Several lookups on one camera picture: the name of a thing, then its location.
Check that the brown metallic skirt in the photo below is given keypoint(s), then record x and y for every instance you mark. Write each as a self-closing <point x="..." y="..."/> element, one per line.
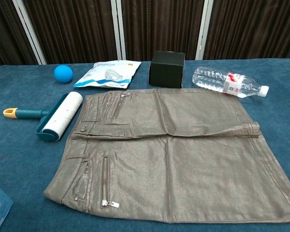
<point x="183" y="157"/>

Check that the black box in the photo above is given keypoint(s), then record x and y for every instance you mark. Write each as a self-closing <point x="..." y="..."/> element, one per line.
<point x="165" y="72"/>

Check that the white blue mask package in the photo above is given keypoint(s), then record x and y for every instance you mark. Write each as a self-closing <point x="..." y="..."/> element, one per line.
<point x="104" y="75"/>

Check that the clear plastic water bottle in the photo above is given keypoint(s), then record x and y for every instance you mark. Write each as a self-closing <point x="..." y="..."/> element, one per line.
<point x="212" y="78"/>

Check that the blue ball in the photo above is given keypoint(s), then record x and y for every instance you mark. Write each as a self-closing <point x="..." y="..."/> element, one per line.
<point x="63" y="74"/>

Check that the dark curtain partition panel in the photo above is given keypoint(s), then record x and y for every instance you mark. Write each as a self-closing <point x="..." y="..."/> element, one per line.
<point x="4" y="36"/>
<point x="159" y="24"/>
<point x="251" y="26"/>
<point x="72" y="29"/>

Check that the blue table cover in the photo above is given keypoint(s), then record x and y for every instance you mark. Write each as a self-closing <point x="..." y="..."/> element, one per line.
<point x="24" y="159"/>

